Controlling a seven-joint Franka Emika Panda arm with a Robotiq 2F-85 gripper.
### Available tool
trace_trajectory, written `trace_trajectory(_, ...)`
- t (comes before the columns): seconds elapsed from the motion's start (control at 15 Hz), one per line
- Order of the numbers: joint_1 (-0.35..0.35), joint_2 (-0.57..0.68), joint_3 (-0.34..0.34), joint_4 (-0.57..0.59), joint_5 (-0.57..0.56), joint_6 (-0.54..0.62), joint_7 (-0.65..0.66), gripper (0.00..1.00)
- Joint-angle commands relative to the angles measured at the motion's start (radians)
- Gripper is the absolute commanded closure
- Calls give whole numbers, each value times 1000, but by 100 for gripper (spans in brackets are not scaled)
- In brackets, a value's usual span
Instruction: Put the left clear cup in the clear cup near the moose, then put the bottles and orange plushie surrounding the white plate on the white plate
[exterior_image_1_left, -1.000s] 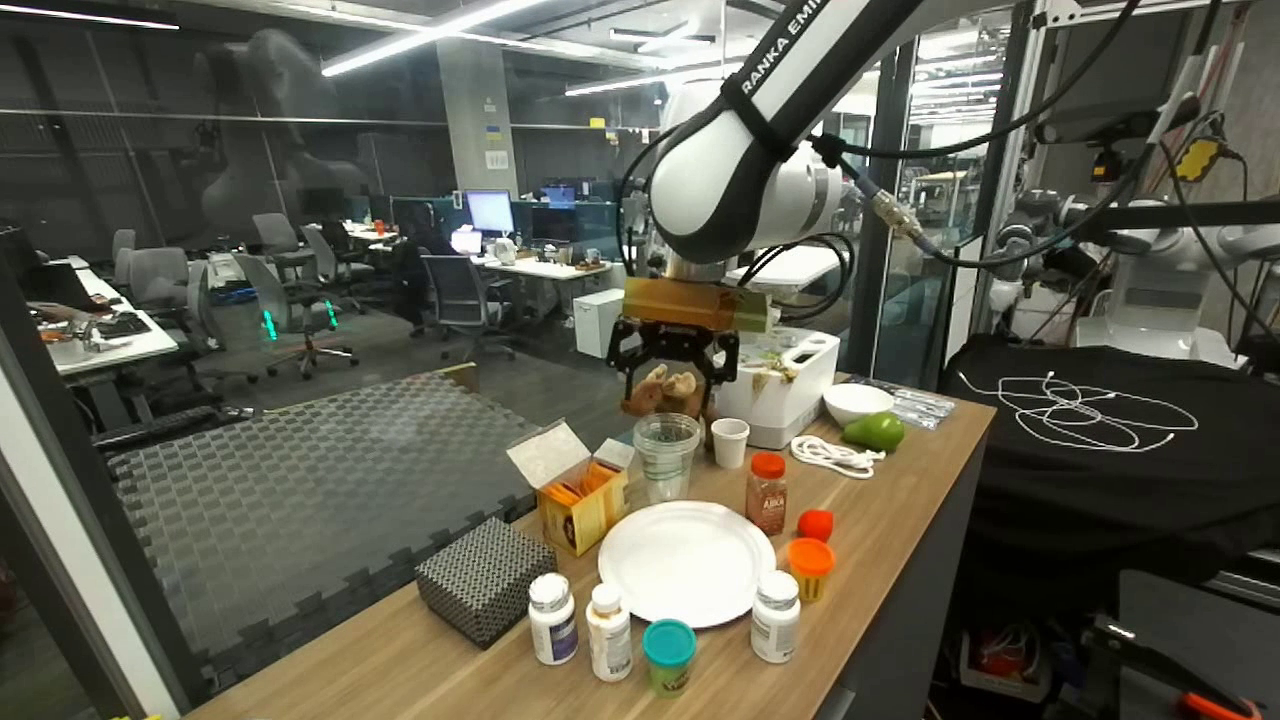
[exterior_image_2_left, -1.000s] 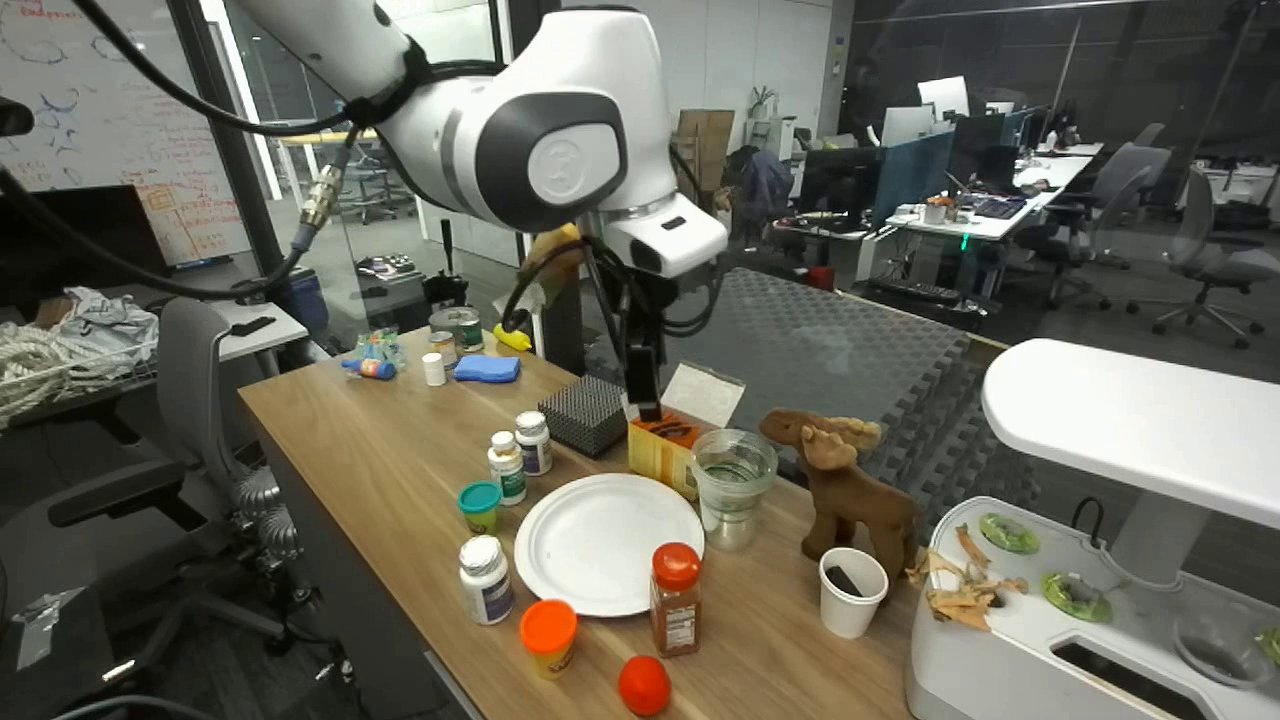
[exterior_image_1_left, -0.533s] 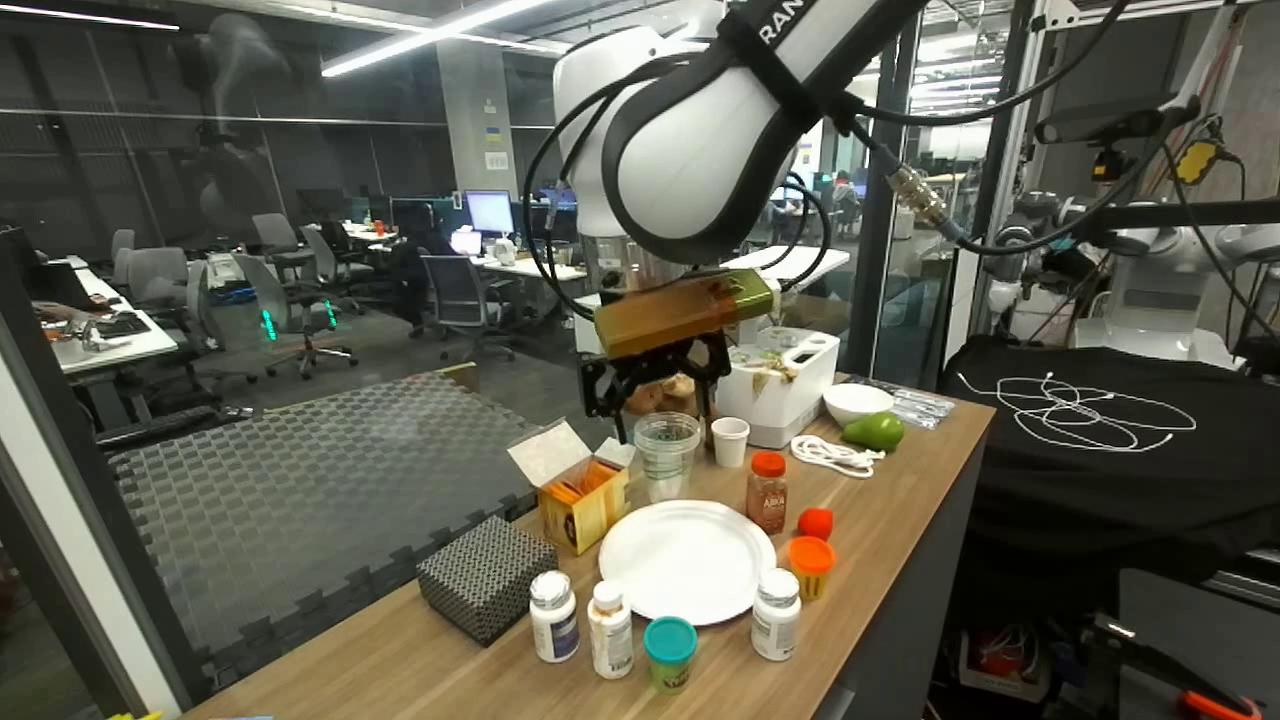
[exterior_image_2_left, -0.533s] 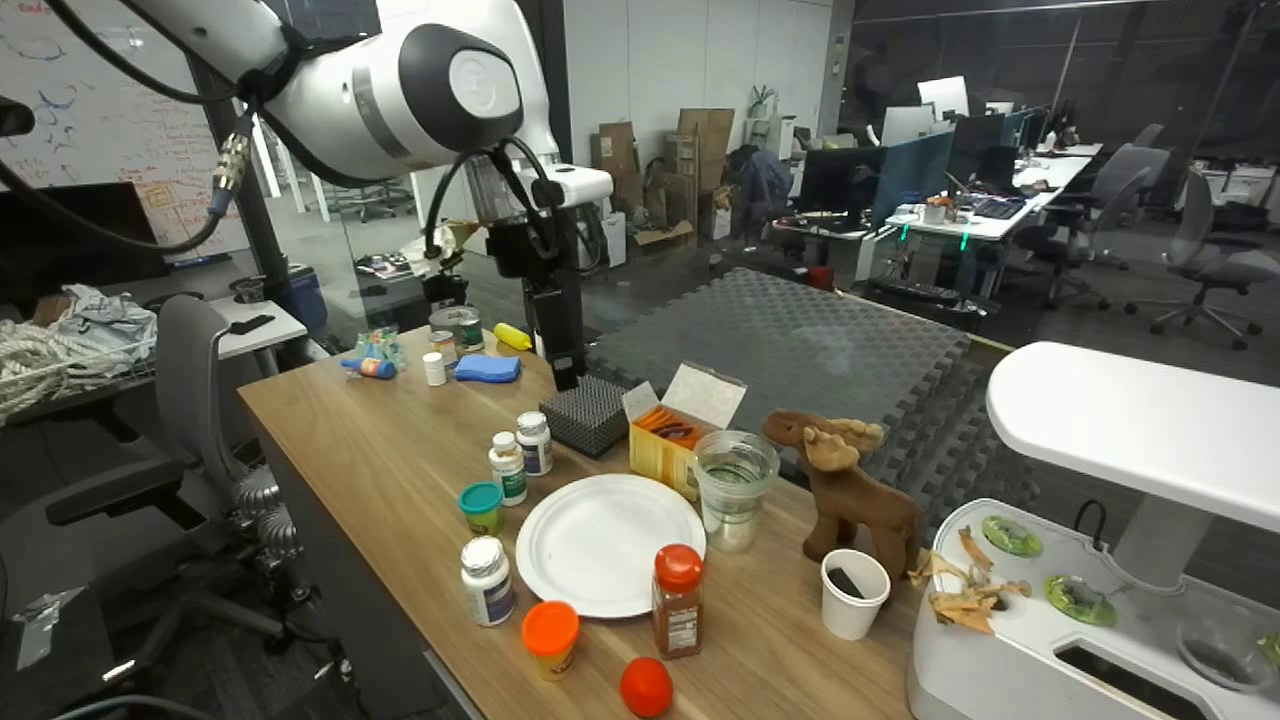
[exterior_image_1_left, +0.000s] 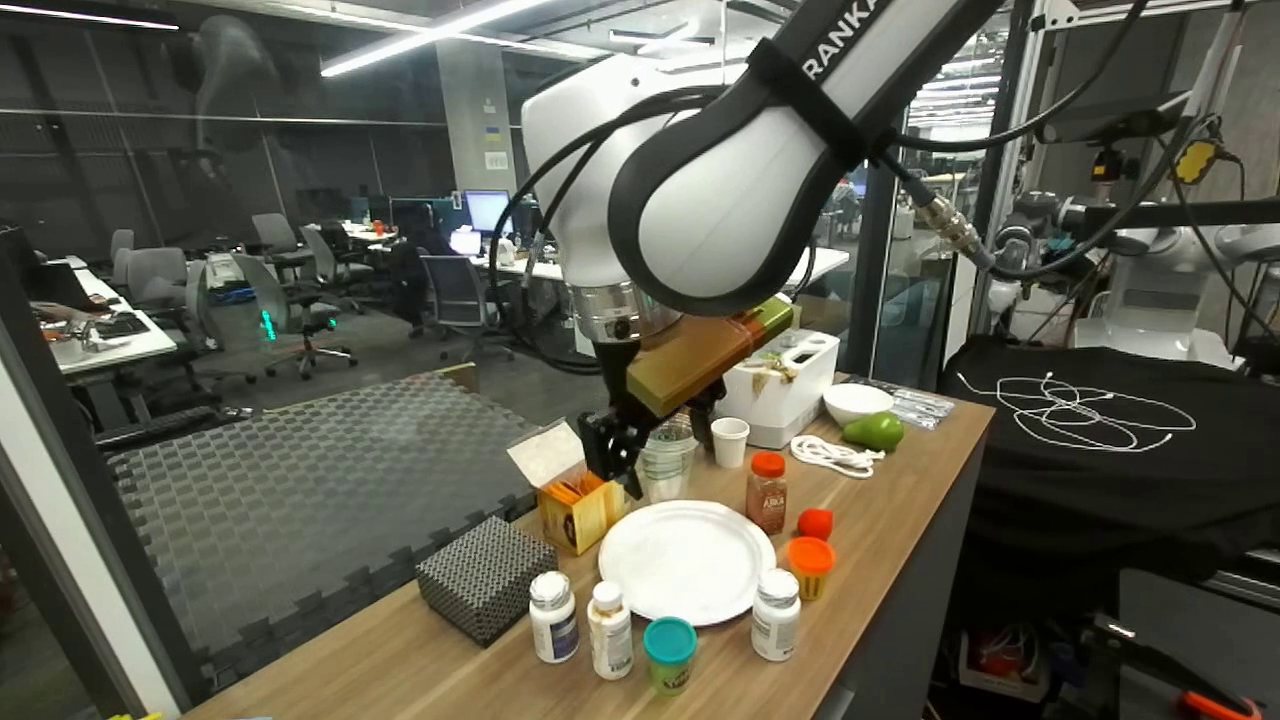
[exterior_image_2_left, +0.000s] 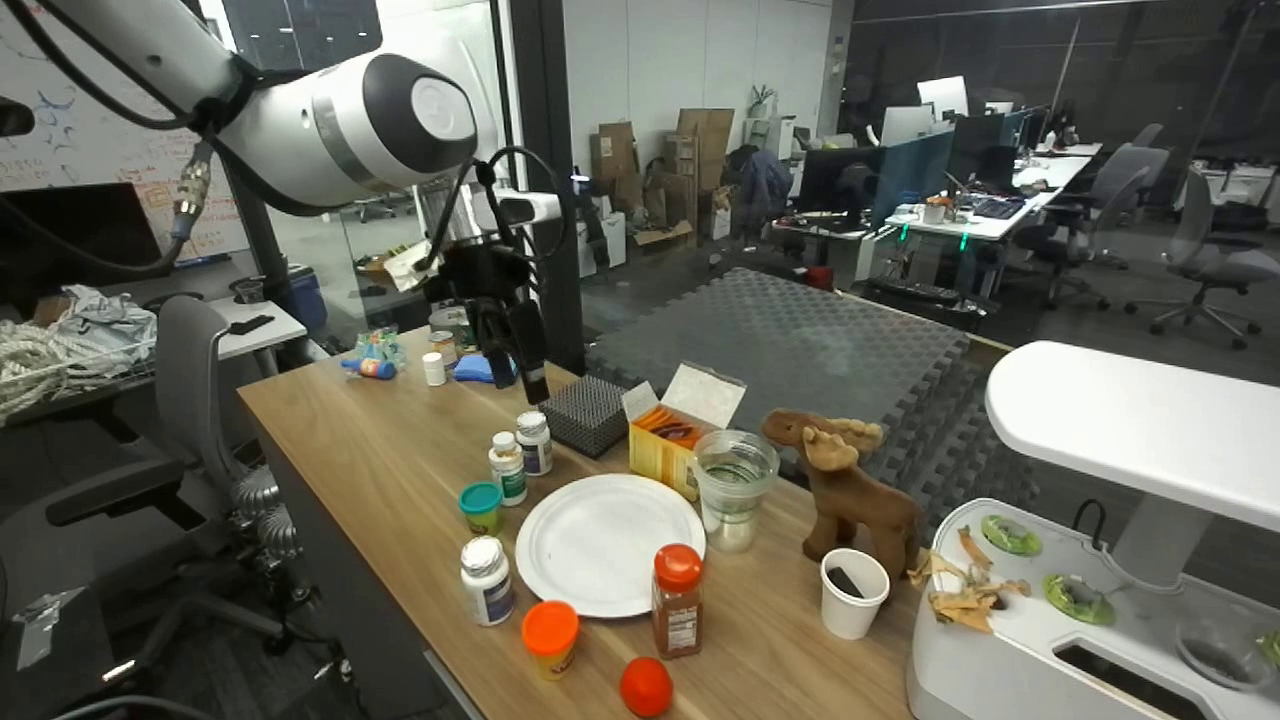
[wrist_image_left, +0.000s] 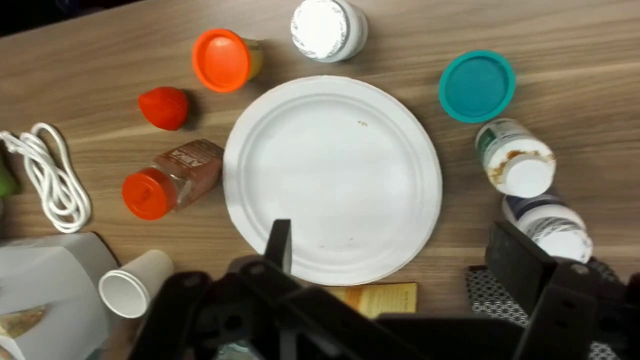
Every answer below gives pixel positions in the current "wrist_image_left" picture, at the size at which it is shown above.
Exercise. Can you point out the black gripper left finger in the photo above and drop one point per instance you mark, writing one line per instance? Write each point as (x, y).
(281, 312)

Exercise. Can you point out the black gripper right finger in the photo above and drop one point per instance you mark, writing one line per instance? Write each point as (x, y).
(573, 307)

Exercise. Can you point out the white pill bottle green label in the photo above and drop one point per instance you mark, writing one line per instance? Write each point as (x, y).
(521, 162)

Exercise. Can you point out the spice bottle orange lid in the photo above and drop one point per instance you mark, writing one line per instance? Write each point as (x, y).
(170, 181)

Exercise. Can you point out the white paper plate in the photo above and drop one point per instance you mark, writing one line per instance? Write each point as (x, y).
(332, 172)

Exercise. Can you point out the small white paper cup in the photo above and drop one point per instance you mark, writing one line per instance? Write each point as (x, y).
(132, 282)

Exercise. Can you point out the grey patterned box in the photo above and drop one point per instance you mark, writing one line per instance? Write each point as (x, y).
(491, 297)

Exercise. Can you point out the open yellow tea box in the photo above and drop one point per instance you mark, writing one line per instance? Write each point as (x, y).
(382, 299)

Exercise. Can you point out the yellow bottle orange lid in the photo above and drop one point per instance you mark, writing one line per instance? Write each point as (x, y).
(222, 61)

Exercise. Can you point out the green avocado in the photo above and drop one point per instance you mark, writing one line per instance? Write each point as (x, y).
(6, 181)

